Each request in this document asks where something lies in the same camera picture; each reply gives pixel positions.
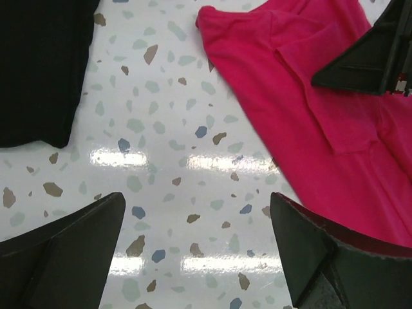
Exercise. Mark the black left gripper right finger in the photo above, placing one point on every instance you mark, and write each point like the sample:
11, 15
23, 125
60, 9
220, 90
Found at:
327, 265

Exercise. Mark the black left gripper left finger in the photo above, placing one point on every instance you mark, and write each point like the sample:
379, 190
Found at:
65, 263

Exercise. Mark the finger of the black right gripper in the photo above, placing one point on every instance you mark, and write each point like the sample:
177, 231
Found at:
380, 61

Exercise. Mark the pink t shirt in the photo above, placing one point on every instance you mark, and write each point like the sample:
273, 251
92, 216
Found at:
347, 156

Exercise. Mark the black folded t shirt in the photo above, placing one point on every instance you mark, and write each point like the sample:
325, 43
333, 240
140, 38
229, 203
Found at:
44, 55

